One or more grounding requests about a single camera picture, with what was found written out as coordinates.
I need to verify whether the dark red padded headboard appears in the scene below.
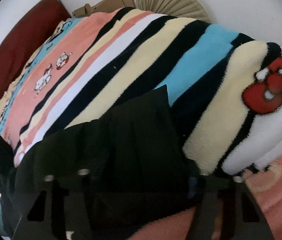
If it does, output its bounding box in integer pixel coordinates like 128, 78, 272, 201
0, 0, 70, 99

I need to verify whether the black hooded puffer jacket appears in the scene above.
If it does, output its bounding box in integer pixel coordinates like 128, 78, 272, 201
0, 86, 199, 239

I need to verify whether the striped Hello Kitty blanket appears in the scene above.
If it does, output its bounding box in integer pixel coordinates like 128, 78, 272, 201
0, 8, 282, 239

